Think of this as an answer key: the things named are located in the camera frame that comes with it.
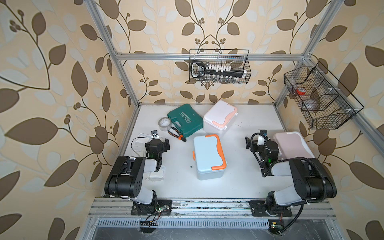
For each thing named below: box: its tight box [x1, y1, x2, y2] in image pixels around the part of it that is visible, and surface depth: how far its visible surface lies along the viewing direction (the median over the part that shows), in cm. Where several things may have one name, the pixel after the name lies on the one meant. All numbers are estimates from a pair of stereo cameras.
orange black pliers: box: [167, 126, 187, 142], surface depth 104 cm
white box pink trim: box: [203, 100, 238, 137], surface depth 96 cm
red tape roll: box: [296, 87, 307, 96], surface depth 84 cm
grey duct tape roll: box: [158, 117, 172, 132], surface depth 109 cm
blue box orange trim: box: [192, 134, 228, 181], surface depth 80 cm
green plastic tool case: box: [167, 103, 204, 138], surface depth 107 cm
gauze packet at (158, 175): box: [145, 165, 166, 182], surface depth 86 cm
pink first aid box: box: [273, 131, 316, 160], surface depth 82 cm
